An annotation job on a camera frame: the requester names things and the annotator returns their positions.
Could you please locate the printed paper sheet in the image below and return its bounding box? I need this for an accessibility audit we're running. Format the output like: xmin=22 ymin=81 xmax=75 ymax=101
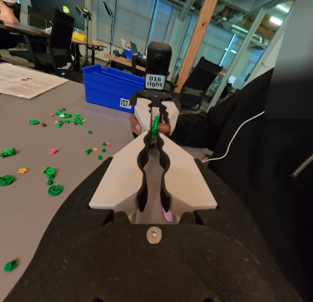
xmin=0 ymin=63 xmax=69 ymax=99

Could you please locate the black office chair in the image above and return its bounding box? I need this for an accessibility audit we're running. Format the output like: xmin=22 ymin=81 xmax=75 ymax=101
xmin=11 ymin=8 xmax=75 ymax=74
xmin=169 ymin=56 xmax=223 ymax=112

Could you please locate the large black screen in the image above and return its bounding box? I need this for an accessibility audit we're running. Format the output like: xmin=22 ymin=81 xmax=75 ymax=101
xmin=28 ymin=0 xmax=85 ymax=32

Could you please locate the pile of green leaf pieces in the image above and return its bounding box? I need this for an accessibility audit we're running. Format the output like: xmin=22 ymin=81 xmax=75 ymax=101
xmin=55 ymin=108 xmax=87 ymax=128

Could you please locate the blue plastic bin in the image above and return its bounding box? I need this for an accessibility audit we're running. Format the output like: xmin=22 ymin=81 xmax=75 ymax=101
xmin=81 ymin=64 xmax=145 ymax=113

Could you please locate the person's right forearm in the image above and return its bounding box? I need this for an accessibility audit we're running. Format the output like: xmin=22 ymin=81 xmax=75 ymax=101
xmin=170 ymin=104 xmax=235 ymax=152

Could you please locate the slanted wooden beam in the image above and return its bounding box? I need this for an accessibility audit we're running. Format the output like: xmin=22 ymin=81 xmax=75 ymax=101
xmin=174 ymin=0 xmax=223 ymax=93

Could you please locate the person in black jacket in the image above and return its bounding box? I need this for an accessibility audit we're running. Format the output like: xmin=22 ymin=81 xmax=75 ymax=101
xmin=203 ymin=67 xmax=313 ymax=302

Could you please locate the yellow box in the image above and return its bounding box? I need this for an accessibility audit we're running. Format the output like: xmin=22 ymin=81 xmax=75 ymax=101
xmin=71 ymin=32 xmax=88 ymax=44

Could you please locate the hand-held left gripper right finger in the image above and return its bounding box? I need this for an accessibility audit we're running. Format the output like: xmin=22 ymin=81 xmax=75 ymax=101
xmin=155 ymin=133 xmax=218 ymax=220

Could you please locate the person's right hand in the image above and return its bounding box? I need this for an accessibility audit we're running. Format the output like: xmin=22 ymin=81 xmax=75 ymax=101
xmin=130 ymin=113 xmax=143 ymax=139

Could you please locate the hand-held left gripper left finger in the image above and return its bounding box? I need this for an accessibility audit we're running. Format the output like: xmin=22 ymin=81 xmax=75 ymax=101
xmin=89 ymin=131 xmax=155 ymax=218

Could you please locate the black light stand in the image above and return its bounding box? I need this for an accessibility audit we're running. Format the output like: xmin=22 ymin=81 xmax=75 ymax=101
xmin=75 ymin=4 xmax=93 ymax=68
xmin=102 ymin=1 xmax=115 ymax=55

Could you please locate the thin white cable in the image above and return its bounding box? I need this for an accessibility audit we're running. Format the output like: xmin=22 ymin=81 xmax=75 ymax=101
xmin=202 ymin=110 xmax=266 ymax=163

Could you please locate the green web toy piece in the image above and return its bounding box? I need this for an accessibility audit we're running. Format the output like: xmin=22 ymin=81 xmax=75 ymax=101
xmin=150 ymin=115 xmax=160 ymax=144

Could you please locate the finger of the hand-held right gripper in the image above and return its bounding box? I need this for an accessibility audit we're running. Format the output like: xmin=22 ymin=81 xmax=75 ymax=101
xmin=159 ymin=100 xmax=182 ymax=136
xmin=135 ymin=98 xmax=157 ymax=139

